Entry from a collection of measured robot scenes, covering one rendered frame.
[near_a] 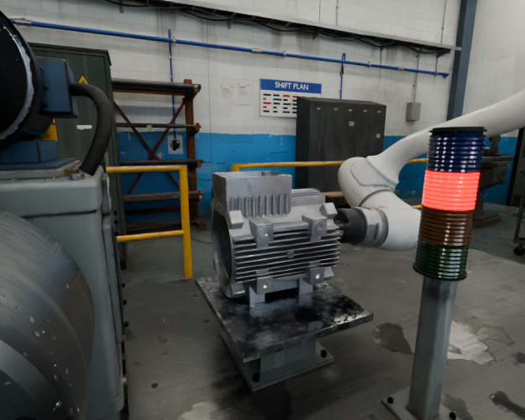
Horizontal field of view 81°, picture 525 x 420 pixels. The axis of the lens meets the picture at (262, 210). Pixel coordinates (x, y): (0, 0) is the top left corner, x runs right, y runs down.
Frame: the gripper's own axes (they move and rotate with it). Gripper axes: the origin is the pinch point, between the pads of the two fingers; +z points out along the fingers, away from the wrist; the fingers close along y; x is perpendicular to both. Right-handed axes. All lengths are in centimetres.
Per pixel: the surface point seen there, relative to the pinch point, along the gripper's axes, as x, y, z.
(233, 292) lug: 10.5, 7.5, 7.9
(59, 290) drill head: -0.6, 28.5, 28.6
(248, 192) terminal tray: -6.0, 5.0, 6.4
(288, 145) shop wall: -43, -448, -223
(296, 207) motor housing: -4.0, 3.9, -3.5
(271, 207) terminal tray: -3.9, 4.9, 2.0
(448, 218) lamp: -7.6, 27.7, -11.4
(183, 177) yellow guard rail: 8, -169, -7
